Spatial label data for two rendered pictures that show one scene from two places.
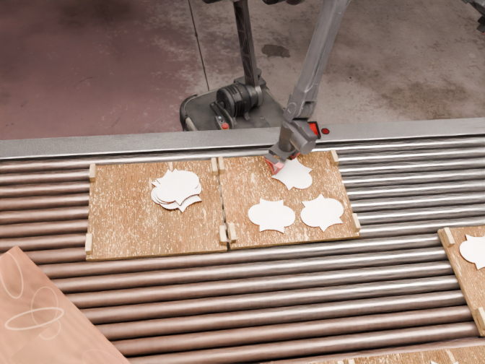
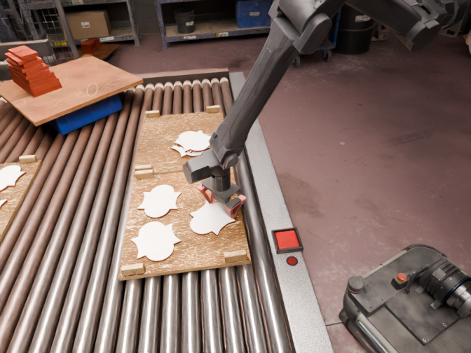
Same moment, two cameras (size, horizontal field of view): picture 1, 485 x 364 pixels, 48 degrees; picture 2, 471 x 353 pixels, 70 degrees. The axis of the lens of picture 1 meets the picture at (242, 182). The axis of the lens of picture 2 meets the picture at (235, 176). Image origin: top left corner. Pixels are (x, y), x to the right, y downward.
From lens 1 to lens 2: 1.70 m
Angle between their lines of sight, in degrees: 64
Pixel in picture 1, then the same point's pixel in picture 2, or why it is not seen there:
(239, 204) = (178, 181)
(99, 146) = not seen: hidden behind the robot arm
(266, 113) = (459, 333)
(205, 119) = (412, 265)
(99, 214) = (178, 117)
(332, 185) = (195, 255)
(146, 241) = (151, 137)
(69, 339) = (73, 99)
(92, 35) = not seen: outside the picture
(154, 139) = (256, 136)
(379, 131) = (307, 337)
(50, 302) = (99, 92)
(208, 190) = not seen: hidden behind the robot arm
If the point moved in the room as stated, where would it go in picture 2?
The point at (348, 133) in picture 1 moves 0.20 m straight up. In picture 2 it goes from (294, 289) to (301, 239)
